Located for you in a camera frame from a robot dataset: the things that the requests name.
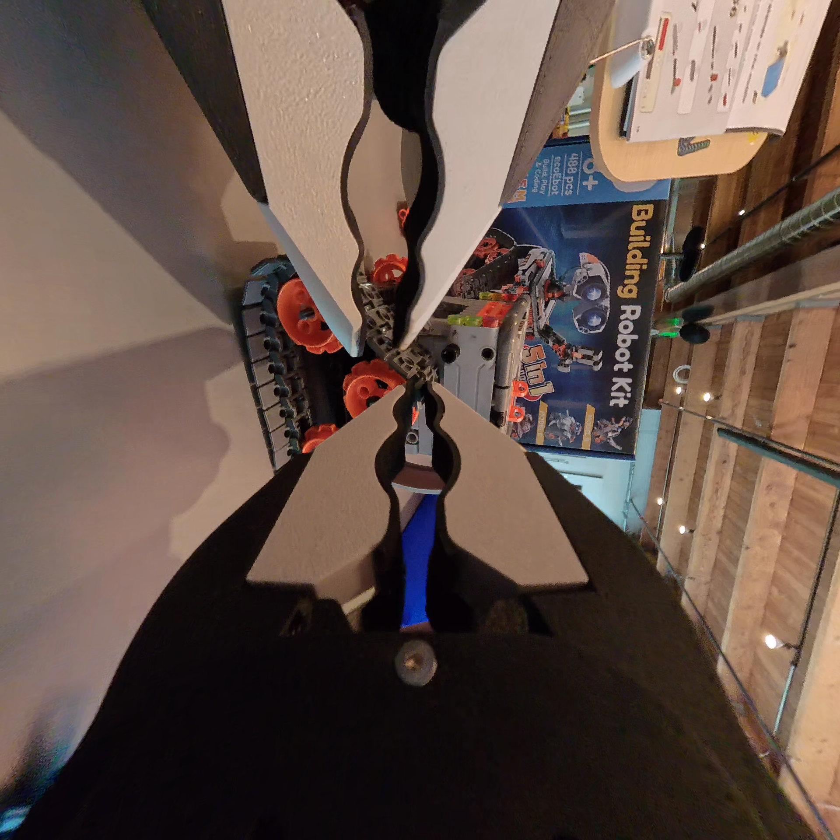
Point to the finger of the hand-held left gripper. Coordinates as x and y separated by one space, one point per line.
295 131
485 131

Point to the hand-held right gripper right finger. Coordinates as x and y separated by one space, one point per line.
512 525

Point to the black oval object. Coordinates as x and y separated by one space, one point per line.
695 325

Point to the blue printed toy box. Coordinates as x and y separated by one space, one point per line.
590 229

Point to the dark metal bar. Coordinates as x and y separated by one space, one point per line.
774 453

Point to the grey metal pipe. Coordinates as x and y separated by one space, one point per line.
754 253

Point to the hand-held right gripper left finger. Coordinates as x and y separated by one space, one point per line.
315 525

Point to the grey orange toy block vehicle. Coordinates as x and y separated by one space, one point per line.
469 348

